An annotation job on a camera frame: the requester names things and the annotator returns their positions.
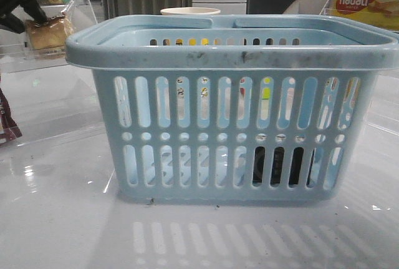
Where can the packaged bread slice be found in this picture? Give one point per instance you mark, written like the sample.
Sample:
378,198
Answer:
49,39

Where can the black tissue pack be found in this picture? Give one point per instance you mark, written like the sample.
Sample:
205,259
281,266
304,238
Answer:
276,171

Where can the light blue plastic basket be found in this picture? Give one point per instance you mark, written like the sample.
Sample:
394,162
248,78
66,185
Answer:
187,99

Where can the clear acrylic display shelf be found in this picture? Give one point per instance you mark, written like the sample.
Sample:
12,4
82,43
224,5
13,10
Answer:
15,54

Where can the dark red snack packet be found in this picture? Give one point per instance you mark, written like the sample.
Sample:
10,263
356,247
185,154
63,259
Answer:
9,128

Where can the white paper cup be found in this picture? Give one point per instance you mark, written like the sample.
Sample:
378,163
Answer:
190,11

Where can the clear acrylic stand right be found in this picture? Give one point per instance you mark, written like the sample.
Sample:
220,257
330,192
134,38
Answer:
327,8

